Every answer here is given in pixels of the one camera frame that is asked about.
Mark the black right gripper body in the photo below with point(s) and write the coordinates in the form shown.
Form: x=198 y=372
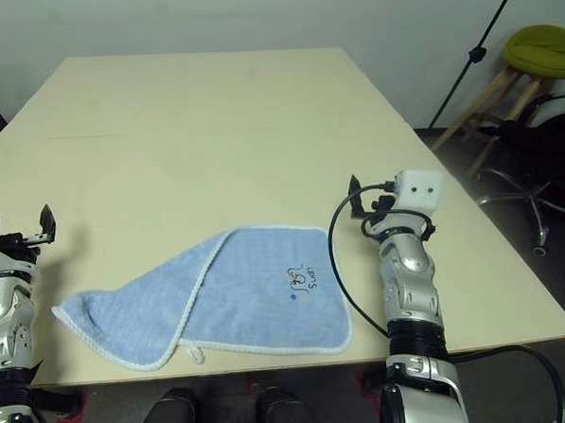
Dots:
x=384 y=205

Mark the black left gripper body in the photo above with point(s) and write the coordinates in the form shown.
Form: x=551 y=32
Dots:
x=14 y=244

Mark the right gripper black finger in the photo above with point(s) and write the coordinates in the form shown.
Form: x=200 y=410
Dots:
x=356 y=195

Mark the light blue towel white trim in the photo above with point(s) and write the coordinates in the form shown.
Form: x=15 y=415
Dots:
x=249 y=294

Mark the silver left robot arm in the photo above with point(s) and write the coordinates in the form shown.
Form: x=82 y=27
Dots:
x=3 y=306

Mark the black table base foot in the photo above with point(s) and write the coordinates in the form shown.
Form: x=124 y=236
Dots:
x=60 y=400
x=374 y=382

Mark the black office chair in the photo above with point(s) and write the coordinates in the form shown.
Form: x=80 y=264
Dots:
x=544 y=145

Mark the black tripod pole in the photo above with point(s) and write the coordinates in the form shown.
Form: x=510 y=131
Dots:
x=477 y=53

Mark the green wooden stool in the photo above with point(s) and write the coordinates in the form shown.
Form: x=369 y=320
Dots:
x=539 y=51

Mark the black robot left foot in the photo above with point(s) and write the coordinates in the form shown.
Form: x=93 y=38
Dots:
x=167 y=416

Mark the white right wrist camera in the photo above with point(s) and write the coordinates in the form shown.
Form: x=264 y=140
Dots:
x=421 y=190

